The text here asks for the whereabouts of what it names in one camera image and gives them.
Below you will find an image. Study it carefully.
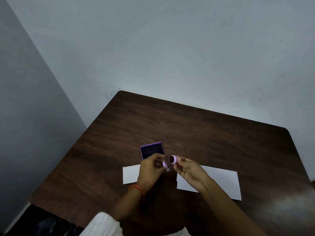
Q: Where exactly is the person's left forearm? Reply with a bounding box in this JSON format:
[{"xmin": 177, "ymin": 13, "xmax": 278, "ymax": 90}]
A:
[{"xmin": 108, "ymin": 187, "xmax": 146, "ymax": 225}]

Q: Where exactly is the purple square ink pad box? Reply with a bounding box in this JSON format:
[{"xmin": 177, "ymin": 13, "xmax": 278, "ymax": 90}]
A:
[{"xmin": 140, "ymin": 142, "xmax": 165, "ymax": 161}]

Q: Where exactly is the white ribbed sleeve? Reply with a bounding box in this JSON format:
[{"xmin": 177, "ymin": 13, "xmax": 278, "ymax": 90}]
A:
[{"xmin": 78, "ymin": 211, "xmax": 123, "ymax": 236}]

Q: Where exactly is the black bag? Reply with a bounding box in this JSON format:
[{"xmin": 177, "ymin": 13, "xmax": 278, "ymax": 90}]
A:
[{"xmin": 4, "ymin": 203, "xmax": 85, "ymax": 236}]

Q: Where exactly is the person's right forearm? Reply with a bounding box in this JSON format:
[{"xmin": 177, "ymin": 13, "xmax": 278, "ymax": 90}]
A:
[{"xmin": 197, "ymin": 177, "xmax": 269, "ymax": 236}]

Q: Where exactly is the person's right hand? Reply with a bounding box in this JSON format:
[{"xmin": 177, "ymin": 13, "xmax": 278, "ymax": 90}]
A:
[{"xmin": 173, "ymin": 157, "xmax": 212, "ymax": 192}]

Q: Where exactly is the large white paper sheet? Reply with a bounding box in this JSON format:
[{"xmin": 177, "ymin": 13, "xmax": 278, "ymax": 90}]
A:
[{"xmin": 176, "ymin": 165, "xmax": 242, "ymax": 201}]

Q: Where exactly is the orange wrist thread band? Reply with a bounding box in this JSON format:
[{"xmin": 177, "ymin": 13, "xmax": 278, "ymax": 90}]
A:
[{"xmin": 128, "ymin": 184, "xmax": 145, "ymax": 202}]

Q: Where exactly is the small white paper sheet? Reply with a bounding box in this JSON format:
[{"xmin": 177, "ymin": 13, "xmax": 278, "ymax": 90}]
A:
[{"xmin": 123, "ymin": 164, "xmax": 141, "ymax": 185}]

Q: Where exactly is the person's left hand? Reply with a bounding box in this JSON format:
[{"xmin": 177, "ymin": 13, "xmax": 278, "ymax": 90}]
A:
[{"xmin": 136, "ymin": 153, "xmax": 170, "ymax": 192}]

